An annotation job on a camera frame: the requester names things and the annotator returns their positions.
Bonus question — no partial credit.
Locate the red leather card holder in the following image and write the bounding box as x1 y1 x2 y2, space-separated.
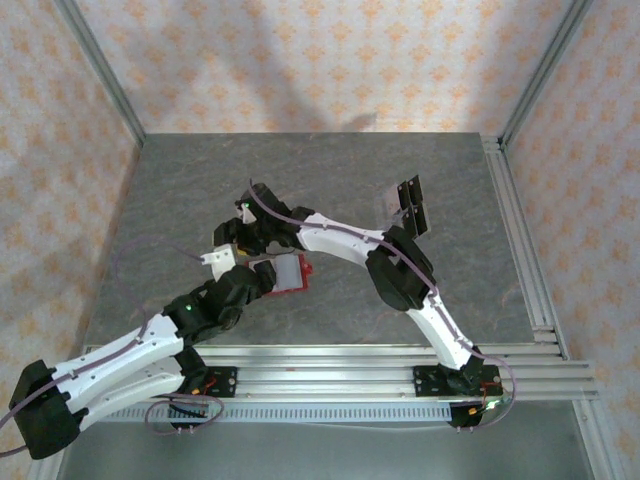
247 252 316 300

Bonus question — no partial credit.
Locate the clear acrylic card stand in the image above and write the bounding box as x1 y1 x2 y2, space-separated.
374 174 434 242

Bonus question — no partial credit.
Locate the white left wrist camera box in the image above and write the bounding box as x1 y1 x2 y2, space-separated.
198 243 240 282

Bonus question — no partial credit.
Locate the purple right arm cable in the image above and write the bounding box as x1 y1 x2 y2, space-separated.
248 178 516 432

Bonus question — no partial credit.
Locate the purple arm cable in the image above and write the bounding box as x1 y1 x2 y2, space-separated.
0 237 226 459
248 178 516 432

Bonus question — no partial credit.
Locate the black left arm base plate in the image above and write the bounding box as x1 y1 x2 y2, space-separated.
147 366 239 401

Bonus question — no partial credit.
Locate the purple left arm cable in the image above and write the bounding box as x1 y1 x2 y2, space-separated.
0 237 226 459

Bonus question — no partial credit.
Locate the aluminium rail beam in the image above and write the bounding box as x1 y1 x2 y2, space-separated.
52 343 600 404

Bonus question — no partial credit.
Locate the slotted grey cable duct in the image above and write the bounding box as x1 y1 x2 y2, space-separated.
87 403 454 425

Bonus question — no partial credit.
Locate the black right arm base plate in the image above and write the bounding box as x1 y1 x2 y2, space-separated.
412 364 502 400

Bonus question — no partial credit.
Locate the aluminium frame post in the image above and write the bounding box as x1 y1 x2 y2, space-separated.
498 0 597 151
52 0 148 147

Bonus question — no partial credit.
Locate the aluminium side rail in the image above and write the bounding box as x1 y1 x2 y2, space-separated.
479 133 571 362

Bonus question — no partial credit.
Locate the aluminium frame leg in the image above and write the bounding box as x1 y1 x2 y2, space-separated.
25 452 77 480
572 399 629 480

